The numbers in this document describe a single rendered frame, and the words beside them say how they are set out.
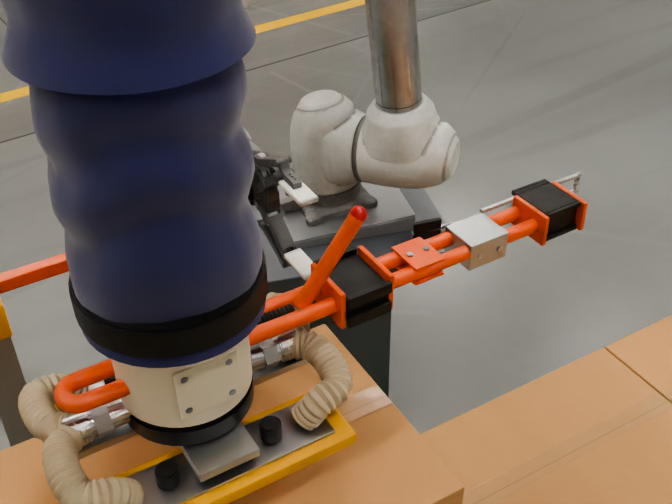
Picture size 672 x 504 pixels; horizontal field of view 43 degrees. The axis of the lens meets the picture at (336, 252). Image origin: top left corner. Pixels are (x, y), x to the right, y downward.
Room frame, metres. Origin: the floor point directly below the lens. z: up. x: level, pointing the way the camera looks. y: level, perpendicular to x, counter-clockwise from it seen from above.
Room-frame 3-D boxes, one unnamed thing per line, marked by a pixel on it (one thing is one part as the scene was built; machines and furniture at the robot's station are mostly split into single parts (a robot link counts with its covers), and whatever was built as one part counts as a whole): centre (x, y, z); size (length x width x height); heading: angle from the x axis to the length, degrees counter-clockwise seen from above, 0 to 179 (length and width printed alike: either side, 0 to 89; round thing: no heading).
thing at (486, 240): (1.02, -0.21, 1.18); 0.07 x 0.07 x 0.04; 30
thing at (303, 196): (1.06, 0.05, 1.25); 0.07 x 0.03 x 0.01; 30
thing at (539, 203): (1.08, -0.33, 1.19); 0.08 x 0.07 x 0.05; 120
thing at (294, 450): (0.70, 0.15, 1.08); 0.34 x 0.10 x 0.05; 120
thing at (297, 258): (1.06, 0.05, 1.11); 0.07 x 0.03 x 0.01; 30
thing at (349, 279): (0.91, -0.02, 1.19); 0.10 x 0.08 x 0.06; 30
